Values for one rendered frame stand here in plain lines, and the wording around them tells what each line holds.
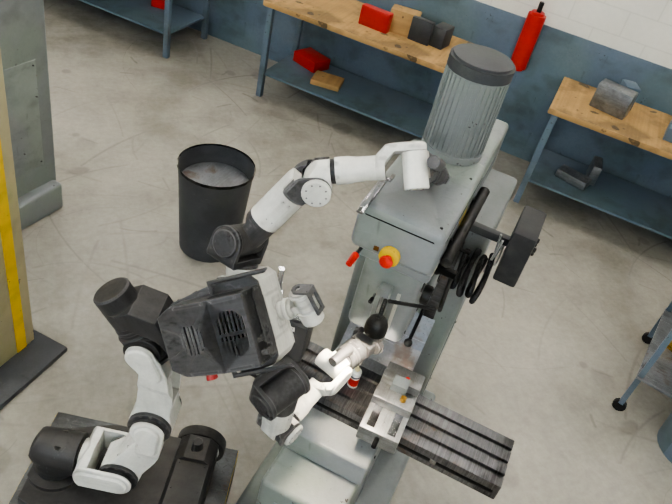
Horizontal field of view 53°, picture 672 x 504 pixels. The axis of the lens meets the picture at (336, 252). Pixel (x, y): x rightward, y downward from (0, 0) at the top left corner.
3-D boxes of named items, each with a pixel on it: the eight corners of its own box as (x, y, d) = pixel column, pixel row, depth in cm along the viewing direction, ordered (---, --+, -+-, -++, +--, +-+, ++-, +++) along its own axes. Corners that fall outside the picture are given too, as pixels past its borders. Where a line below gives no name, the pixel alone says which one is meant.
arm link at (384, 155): (428, 177, 176) (376, 181, 178) (425, 143, 176) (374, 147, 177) (429, 175, 170) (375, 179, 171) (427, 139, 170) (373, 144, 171)
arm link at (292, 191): (307, 143, 178) (254, 197, 188) (303, 166, 168) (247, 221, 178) (339, 170, 183) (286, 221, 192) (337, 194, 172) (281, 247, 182)
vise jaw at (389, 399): (408, 419, 245) (411, 412, 243) (370, 401, 248) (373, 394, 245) (413, 407, 250) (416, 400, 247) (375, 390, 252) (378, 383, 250)
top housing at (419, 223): (430, 281, 191) (447, 237, 181) (346, 244, 197) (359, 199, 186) (472, 204, 227) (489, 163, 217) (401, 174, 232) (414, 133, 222)
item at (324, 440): (360, 488, 251) (368, 470, 243) (278, 444, 258) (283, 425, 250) (405, 396, 288) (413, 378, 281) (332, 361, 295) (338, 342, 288)
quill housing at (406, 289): (398, 348, 228) (425, 278, 208) (343, 322, 232) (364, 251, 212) (416, 315, 242) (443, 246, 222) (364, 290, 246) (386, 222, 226)
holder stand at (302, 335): (299, 363, 264) (308, 328, 252) (247, 343, 267) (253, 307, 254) (309, 342, 274) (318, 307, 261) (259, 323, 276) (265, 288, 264)
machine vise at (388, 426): (393, 455, 241) (401, 437, 234) (354, 436, 243) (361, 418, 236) (420, 387, 267) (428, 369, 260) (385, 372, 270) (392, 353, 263)
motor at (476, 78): (471, 174, 210) (508, 80, 190) (412, 150, 214) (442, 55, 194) (487, 148, 225) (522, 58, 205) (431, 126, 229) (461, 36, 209)
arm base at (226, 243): (202, 268, 185) (237, 275, 180) (204, 222, 182) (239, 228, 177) (235, 261, 198) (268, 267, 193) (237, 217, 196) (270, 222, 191)
